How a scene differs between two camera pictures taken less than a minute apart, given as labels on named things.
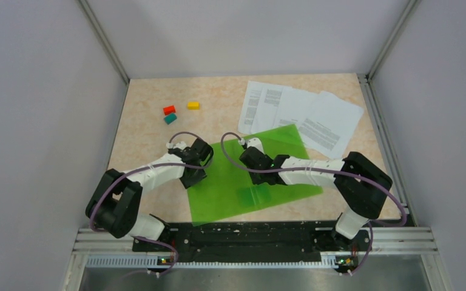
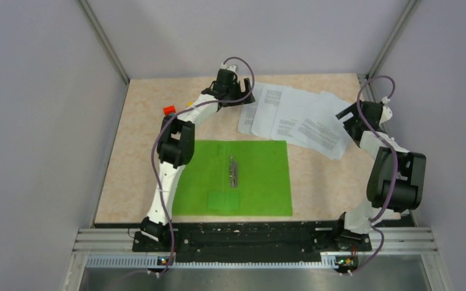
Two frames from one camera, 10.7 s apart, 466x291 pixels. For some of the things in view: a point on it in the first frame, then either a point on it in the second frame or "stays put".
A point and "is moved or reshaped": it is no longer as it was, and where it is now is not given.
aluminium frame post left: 103,39 stays put
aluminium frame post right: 403,20 stays put
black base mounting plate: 251,239 stays put
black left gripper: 188,182 → 249,99
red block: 169,110 stays put
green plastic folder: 227,191 is moved or reshaped
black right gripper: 256,180 → 355,110
